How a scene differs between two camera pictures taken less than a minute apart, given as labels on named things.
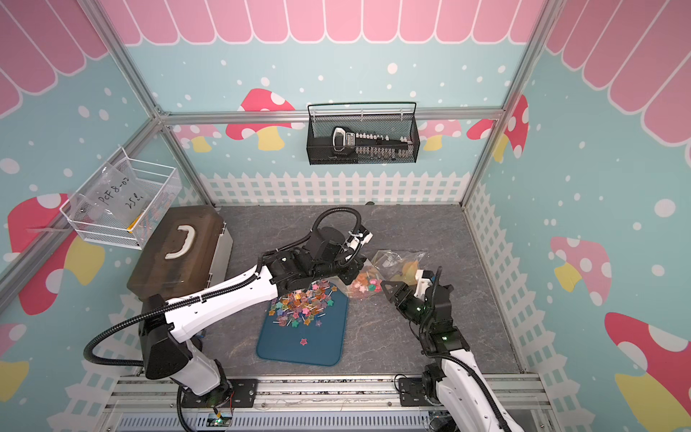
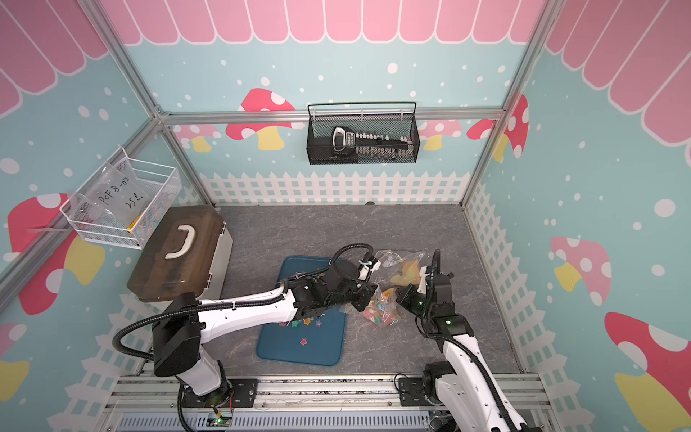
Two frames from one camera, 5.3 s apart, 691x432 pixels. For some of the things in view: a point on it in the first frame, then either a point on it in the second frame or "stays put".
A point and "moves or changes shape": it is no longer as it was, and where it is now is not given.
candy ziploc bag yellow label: (367, 283) moves or changes shape
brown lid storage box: (188, 252) stays put
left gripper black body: (345, 271) → (358, 298)
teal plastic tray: (312, 344) stays put
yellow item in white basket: (133, 223) stays put
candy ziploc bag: (399, 265) stays put
